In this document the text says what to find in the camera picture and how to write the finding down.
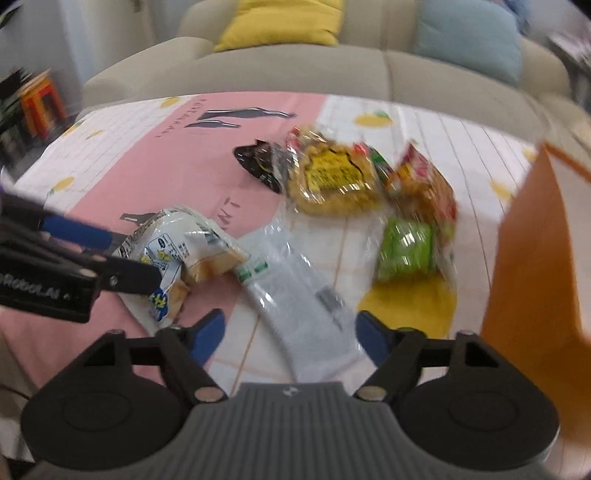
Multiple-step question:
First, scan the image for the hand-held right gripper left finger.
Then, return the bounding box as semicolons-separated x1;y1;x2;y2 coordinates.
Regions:
83;308;228;403

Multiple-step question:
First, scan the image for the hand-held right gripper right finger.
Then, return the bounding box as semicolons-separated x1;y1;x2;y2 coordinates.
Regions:
355;310;504;402

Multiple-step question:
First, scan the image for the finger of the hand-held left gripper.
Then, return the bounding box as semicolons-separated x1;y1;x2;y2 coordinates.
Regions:
0;191;116;254
0;231;161;296

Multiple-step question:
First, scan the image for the white bread packet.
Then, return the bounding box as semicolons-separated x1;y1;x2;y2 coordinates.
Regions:
117;207;252;324

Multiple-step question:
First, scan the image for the clear packet of white socks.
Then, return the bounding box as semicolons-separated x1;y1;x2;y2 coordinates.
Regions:
233;217;377;384

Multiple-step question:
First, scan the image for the red yellow snack packet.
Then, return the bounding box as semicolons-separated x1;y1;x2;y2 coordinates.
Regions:
376;143;459;241

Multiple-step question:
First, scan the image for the orange box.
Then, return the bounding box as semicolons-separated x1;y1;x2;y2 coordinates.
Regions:
480;142;591;462

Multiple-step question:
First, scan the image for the green snack packet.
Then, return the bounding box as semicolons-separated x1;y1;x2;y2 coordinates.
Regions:
375;217;439;283

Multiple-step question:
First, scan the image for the pink lemon print tablecloth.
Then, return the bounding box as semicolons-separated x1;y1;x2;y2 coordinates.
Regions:
0;92;550;393

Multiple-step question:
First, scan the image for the dark shelf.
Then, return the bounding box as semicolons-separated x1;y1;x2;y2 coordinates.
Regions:
0;69;51;167

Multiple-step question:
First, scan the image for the orange stool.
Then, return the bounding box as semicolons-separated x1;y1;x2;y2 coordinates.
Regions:
18;76;68;137

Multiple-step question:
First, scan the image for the yellow noodle snack packet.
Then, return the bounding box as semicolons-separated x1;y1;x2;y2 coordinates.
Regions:
272;127;384;217

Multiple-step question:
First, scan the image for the black snack packet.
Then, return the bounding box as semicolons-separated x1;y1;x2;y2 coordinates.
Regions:
233;140;284;195

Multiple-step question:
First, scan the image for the beige sofa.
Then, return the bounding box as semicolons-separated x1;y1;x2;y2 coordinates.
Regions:
83;0;591;153

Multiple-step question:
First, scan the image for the yellow cushion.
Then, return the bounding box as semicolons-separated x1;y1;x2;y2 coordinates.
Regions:
213;0;346;52

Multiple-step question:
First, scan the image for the light blue cushion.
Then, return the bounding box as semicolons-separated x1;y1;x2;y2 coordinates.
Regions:
413;0;523;86

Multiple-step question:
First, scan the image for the grey desk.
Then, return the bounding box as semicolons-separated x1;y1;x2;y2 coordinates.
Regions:
547;28;591;107

